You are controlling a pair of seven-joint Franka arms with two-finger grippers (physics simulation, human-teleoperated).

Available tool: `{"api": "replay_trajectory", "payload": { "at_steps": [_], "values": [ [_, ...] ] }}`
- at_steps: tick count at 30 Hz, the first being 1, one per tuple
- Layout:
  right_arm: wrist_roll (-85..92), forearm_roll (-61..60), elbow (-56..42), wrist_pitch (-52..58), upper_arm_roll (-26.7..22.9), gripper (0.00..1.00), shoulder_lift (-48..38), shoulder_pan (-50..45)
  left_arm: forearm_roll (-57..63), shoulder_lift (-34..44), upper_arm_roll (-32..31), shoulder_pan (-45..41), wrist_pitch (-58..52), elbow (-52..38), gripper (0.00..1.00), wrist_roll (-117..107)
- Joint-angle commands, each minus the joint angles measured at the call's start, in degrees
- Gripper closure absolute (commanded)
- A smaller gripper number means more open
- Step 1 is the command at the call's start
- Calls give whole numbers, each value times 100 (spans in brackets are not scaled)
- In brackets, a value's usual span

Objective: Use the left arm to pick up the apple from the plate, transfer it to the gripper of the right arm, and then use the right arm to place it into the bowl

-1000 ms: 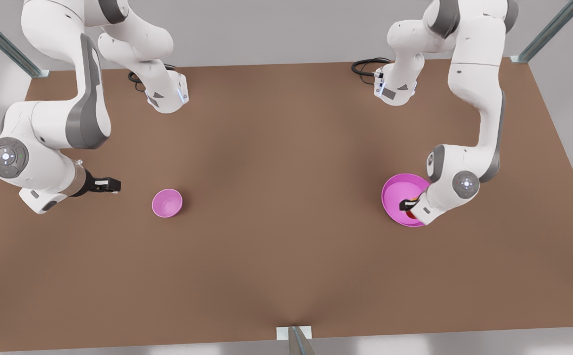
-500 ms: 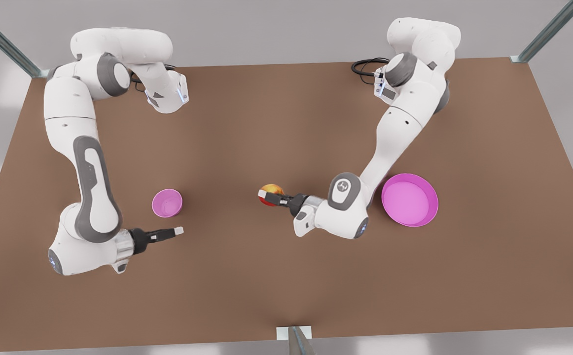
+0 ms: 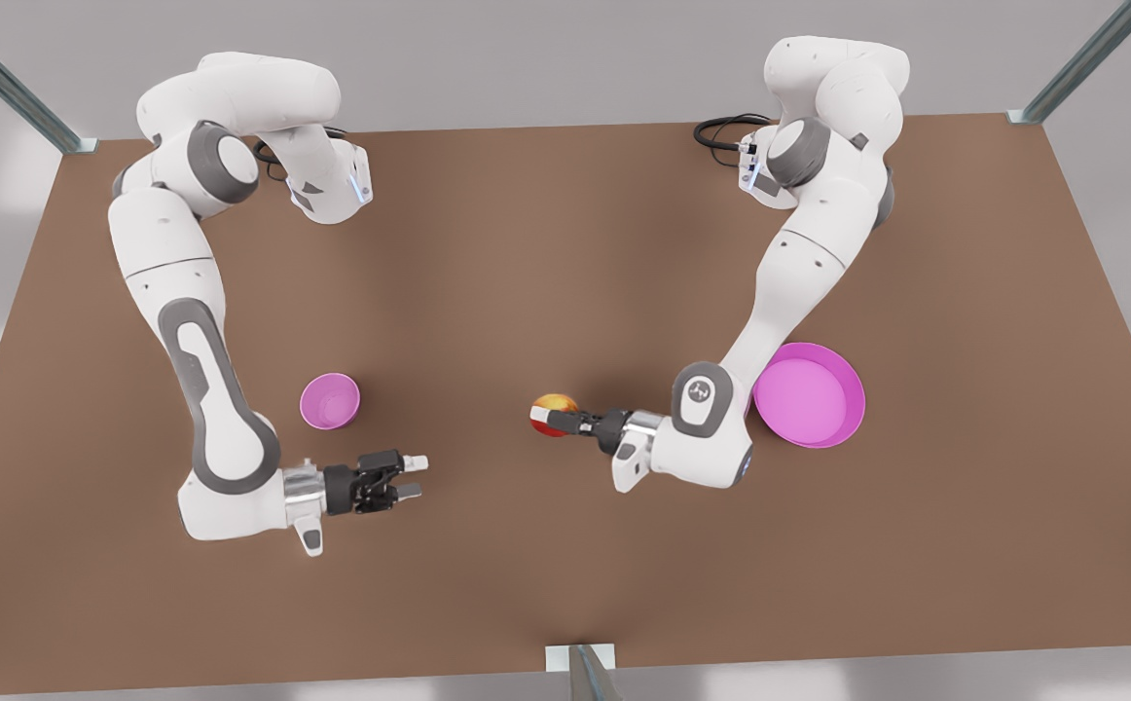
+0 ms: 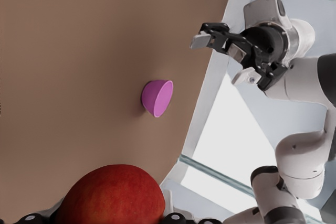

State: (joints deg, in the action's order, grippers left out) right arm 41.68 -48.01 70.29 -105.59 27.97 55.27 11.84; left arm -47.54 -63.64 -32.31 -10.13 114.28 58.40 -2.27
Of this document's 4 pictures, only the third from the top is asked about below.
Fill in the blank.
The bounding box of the red yellow apple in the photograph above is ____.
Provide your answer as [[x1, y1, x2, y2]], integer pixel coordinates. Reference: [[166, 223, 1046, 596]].
[[529, 393, 580, 438]]

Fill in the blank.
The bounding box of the pink bowl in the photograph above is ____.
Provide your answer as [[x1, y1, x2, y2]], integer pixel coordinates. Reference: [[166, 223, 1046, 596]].
[[300, 372, 362, 430]]

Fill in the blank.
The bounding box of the pink plate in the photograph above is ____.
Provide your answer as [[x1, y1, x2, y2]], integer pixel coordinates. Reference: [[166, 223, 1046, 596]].
[[751, 342, 866, 450]]

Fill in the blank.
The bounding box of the silver frame post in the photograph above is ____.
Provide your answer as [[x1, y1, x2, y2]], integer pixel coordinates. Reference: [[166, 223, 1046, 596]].
[[545, 644, 617, 701], [0, 10, 99, 155], [1007, 0, 1131, 126]]

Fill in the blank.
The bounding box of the black cable loop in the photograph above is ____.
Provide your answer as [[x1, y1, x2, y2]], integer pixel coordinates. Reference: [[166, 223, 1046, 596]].
[[693, 114, 774, 168], [253, 127, 348, 183]]

